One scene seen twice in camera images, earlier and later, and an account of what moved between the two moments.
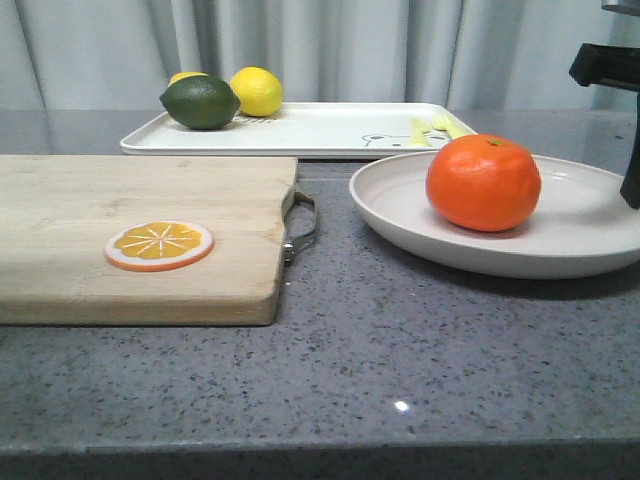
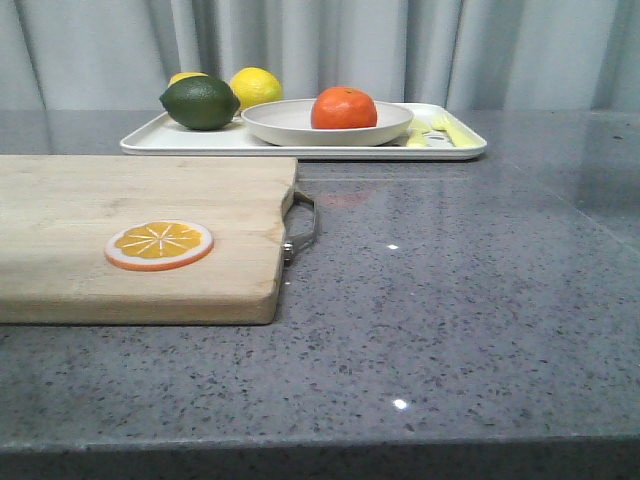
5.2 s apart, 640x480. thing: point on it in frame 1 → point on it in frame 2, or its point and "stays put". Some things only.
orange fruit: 488,183 → 343,107
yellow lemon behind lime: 186,74 stays put
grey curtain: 492,55 stays put
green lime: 200,102 stays put
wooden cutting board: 58,211 stays put
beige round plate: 579,227 → 290,122
